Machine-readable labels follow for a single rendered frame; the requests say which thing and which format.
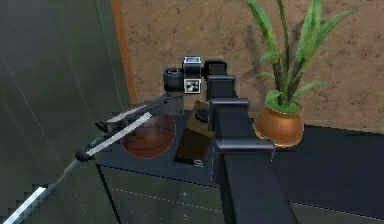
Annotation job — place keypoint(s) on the dark brown flat box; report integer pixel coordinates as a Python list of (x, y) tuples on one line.
[(193, 145)]

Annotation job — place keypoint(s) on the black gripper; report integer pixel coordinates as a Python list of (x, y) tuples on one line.
[(173, 80)]

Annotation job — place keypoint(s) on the brown basketball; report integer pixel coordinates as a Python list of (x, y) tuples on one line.
[(150, 141)]

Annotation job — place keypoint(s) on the green plant in copper pot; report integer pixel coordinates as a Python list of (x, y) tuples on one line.
[(279, 126)]

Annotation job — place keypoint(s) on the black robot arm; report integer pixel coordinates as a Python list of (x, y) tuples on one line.
[(246, 180)]

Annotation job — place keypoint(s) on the black topped chest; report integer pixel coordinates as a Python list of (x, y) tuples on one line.
[(333, 166)]

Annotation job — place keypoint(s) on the small black round object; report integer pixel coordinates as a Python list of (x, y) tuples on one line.
[(201, 116)]

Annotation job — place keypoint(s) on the grey baseball bat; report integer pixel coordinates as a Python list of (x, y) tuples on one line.
[(26, 205)]

